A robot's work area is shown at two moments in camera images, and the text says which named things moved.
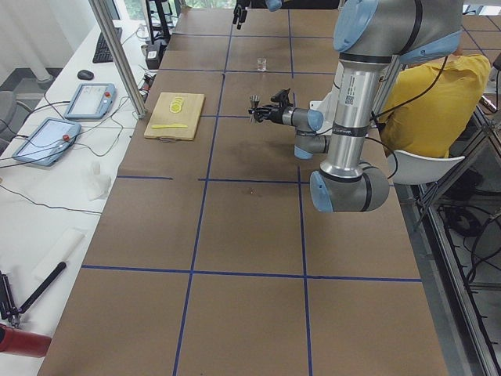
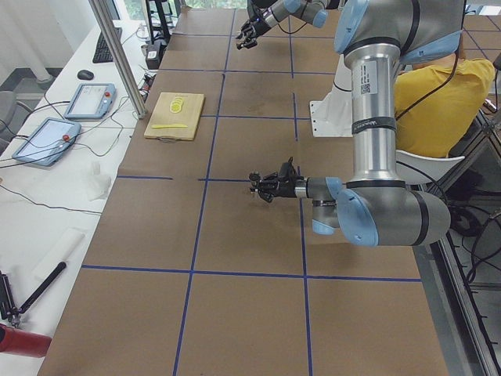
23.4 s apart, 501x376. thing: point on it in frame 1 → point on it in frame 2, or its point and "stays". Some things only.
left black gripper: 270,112 → 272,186
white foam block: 61,251 stays
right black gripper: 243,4 → 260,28
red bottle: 23,343 stays
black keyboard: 102,52 stays
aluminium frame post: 120,65 stays
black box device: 154,52 stays
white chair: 411,169 stays
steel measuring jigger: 254,101 → 254,178
